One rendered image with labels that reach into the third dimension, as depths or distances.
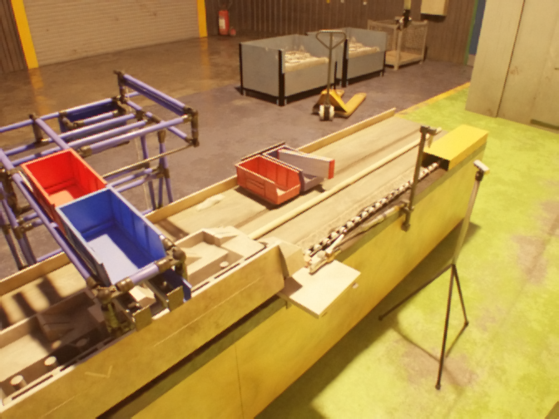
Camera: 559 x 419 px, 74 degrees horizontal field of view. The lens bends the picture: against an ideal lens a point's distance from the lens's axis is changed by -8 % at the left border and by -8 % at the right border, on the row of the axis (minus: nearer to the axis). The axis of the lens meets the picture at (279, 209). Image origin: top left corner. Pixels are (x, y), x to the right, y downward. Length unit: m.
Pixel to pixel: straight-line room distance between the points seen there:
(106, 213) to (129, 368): 0.47
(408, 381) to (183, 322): 1.43
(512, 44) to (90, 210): 6.04
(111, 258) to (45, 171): 0.46
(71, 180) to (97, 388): 0.70
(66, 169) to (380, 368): 1.85
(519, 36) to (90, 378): 6.35
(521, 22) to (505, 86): 0.91
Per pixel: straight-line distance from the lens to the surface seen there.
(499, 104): 6.74
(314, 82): 6.70
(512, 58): 6.64
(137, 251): 1.18
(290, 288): 1.58
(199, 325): 1.35
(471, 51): 10.54
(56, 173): 1.51
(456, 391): 2.42
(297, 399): 2.22
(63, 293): 1.85
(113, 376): 1.27
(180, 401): 1.54
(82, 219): 1.25
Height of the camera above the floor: 1.89
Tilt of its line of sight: 32 degrees down
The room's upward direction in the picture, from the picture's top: straight up
